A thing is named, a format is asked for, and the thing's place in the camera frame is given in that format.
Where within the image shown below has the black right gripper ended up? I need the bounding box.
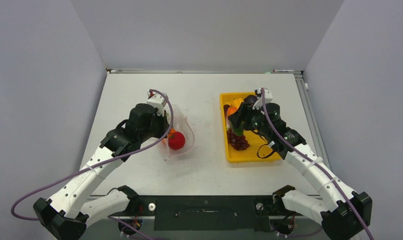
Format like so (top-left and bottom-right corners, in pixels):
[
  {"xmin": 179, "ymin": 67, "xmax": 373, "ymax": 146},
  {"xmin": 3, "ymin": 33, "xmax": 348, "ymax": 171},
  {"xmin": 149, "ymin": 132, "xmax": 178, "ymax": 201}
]
[{"xmin": 229, "ymin": 102, "xmax": 272, "ymax": 137}]

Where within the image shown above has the green orange mango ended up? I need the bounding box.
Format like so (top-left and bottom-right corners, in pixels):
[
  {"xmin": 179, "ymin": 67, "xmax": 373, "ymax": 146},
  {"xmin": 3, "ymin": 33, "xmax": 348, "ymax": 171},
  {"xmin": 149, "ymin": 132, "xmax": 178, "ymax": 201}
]
[{"xmin": 227, "ymin": 106, "xmax": 244, "ymax": 136}]

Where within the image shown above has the yellow bell pepper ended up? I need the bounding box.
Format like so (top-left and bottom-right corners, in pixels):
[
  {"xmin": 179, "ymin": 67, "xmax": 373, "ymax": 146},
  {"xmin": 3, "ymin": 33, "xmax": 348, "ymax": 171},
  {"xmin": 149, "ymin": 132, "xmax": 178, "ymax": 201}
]
[{"xmin": 230, "ymin": 98, "xmax": 244, "ymax": 109}]

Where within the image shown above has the dark purple eggplant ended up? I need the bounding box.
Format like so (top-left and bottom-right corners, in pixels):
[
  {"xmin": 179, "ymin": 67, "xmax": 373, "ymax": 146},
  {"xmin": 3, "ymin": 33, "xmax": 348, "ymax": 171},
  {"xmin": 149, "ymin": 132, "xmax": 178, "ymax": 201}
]
[{"xmin": 243, "ymin": 94, "xmax": 258, "ymax": 107}]

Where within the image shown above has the clear zip top bag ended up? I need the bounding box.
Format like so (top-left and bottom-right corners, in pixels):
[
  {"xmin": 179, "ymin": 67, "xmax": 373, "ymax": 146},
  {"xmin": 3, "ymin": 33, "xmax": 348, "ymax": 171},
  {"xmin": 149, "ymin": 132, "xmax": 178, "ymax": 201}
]
[{"xmin": 157, "ymin": 104, "xmax": 195, "ymax": 161}]

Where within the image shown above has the red tomato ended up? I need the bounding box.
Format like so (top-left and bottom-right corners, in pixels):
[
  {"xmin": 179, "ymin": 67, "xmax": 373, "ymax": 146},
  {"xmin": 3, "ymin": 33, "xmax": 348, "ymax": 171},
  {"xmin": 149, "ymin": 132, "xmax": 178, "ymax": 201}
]
[{"xmin": 168, "ymin": 131, "xmax": 186, "ymax": 151}]

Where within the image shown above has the yellow plastic tray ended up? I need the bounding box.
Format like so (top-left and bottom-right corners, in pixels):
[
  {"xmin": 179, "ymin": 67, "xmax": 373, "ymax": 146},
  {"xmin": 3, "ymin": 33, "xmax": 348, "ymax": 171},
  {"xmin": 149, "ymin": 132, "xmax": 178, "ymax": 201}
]
[{"xmin": 219, "ymin": 92, "xmax": 281, "ymax": 164}]

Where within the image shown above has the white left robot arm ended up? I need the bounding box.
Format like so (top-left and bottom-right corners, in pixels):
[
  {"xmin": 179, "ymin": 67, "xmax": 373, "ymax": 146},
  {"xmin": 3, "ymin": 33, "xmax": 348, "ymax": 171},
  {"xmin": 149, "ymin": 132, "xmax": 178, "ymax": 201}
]
[{"xmin": 33, "ymin": 103, "xmax": 170, "ymax": 240}]

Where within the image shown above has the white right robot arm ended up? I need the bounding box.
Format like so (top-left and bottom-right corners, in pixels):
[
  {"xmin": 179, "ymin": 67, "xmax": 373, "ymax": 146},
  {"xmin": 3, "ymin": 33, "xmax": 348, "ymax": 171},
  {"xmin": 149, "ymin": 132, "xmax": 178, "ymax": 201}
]
[{"xmin": 223, "ymin": 102, "xmax": 373, "ymax": 240}]

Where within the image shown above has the slim purple white eggplant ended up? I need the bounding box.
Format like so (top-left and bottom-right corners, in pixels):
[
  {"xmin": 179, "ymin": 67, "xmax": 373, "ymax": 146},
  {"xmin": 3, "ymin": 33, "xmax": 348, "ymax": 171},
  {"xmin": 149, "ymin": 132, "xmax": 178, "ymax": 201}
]
[{"xmin": 223, "ymin": 104, "xmax": 230, "ymax": 129}]

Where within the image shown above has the red grape bunch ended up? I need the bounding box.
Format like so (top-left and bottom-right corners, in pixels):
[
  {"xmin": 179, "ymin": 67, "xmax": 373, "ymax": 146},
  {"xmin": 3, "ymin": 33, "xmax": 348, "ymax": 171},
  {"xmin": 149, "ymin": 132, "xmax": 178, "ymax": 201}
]
[{"xmin": 226, "ymin": 129, "xmax": 251, "ymax": 151}]

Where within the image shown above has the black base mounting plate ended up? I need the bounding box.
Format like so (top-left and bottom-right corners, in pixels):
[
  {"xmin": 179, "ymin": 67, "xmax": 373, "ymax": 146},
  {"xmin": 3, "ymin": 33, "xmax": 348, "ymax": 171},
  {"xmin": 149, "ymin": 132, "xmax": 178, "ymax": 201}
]
[{"xmin": 123, "ymin": 195, "xmax": 298, "ymax": 232}]

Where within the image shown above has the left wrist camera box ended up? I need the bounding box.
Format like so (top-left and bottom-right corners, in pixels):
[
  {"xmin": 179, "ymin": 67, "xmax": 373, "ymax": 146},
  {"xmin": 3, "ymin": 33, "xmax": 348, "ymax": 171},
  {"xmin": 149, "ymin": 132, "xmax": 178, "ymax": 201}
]
[{"xmin": 146, "ymin": 89, "xmax": 168, "ymax": 117}]

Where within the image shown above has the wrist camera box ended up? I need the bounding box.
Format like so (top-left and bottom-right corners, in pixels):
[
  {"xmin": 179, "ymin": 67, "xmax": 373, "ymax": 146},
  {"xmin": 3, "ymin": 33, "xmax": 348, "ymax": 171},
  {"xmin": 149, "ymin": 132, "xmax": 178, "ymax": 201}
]
[
  {"xmin": 146, "ymin": 89, "xmax": 168, "ymax": 117},
  {"xmin": 252, "ymin": 87, "xmax": 273, "ymax": 110}
]

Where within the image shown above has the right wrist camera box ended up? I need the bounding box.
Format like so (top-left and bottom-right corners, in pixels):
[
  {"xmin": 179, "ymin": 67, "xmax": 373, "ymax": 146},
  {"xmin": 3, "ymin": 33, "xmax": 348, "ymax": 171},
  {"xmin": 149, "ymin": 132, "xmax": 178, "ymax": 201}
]
[{"xmin": 252, "ymin": 87, "xmax": 273, "ymax": 110}]

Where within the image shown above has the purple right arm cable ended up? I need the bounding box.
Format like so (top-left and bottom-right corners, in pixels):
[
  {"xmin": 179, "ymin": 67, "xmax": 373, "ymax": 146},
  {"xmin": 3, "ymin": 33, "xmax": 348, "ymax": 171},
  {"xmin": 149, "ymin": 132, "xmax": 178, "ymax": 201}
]
[{"xmin": 260, "ymin": 88, "xmax": 375, "ymax": 240}]

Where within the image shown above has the aluminium frame rail back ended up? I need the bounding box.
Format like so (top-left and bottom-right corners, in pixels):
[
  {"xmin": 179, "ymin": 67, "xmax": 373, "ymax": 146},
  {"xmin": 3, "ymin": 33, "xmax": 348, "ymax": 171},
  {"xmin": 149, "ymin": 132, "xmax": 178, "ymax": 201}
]
[{"xmin": 106, "ymin": 69, "xmax": 303, "ymax": 75}]

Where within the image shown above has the aluminium frame rail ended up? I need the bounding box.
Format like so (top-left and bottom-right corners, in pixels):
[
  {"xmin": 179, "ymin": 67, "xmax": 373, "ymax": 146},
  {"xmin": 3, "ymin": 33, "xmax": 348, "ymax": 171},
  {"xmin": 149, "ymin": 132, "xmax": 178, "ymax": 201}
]
[
  {"xmin": 106, "ymin": 69, "xmax": 303, "ymax": 75},
  {"xmin": 293, "ymin": 70, "xmax": 357, "ymax": 220}
]

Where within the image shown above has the aluminium frame rail right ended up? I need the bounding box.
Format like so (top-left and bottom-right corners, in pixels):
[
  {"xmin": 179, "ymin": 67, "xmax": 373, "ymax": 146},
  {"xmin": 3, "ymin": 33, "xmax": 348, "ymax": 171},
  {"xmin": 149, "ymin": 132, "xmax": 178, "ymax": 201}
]
[{"xmin": 293, "ymin": 70, "xmax": 357, "ymax": 220}]

